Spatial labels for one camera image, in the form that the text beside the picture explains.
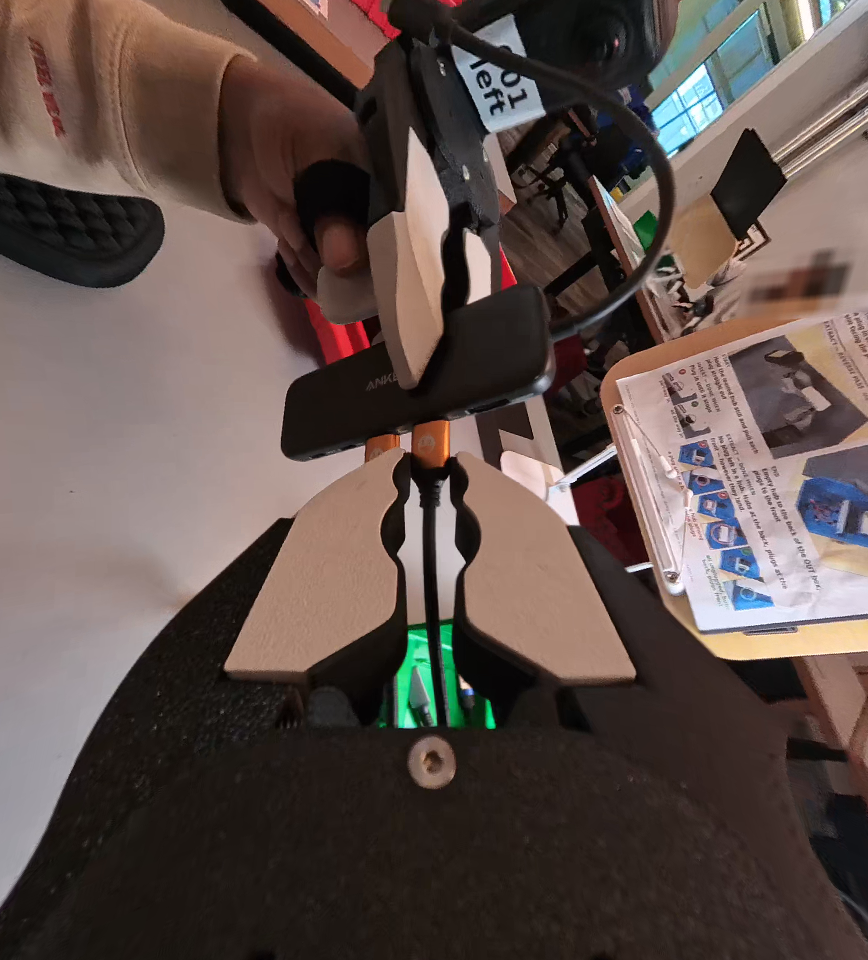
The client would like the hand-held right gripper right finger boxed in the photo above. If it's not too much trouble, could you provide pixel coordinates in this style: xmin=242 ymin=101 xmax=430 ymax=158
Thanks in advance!
xmin=449 ymin=451 xmax=638 ymax=703

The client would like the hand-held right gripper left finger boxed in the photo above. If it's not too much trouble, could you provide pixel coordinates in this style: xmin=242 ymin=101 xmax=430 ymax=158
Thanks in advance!
xmin=224 ymin=450 xmax=413 ymax=700

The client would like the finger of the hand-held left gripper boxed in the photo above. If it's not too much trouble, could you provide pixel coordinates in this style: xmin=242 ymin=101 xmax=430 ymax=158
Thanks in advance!
xmin=368 ymin=126 xmax=454 ymax=393
xmin=445 ymin=225 xmax=497 ymax=309

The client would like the dark grey slim usb hub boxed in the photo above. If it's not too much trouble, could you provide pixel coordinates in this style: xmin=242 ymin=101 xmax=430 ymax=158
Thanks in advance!
xmin=280 ymin=285 xmax=557 ymax=462

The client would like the red plastic bin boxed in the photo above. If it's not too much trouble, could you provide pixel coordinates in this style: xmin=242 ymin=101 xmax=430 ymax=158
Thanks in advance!
xmin=305 ymin=247 xmax=589 ymax=376

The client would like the green plastic bin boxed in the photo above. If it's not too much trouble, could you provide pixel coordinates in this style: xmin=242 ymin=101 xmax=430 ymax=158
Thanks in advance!
xmin=374 ymin=618 xmax=499 ymax=730

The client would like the person's left forearm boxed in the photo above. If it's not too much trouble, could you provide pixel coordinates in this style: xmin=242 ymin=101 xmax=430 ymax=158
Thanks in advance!
xmin=0 ymin=0 xmax=259 ymax=226

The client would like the person's left hand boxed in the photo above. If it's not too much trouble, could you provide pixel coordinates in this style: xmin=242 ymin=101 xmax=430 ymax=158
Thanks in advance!
xmin=220 ymin=60 xmax=371 ymax=300

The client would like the wooden instruction clipboard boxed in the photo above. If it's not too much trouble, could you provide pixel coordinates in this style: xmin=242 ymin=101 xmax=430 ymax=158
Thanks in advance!
xmin=600 ymin=281 xmax=868 ymax=663

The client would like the printed instruction sheet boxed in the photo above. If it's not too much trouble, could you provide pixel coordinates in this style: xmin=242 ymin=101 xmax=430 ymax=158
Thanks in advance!
xmin=617 ymin=285 xmax=868 ymax=635

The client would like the framed black-white marker sign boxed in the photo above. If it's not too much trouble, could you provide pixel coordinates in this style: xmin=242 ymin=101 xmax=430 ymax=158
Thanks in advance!
xmin=666 ymin=127 xmax=789 ymax=290

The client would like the black bumpy wrist rest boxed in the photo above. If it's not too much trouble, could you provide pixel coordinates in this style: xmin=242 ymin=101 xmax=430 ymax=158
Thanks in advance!
xmin=0 ymin=161 xmax=167 ymax=290

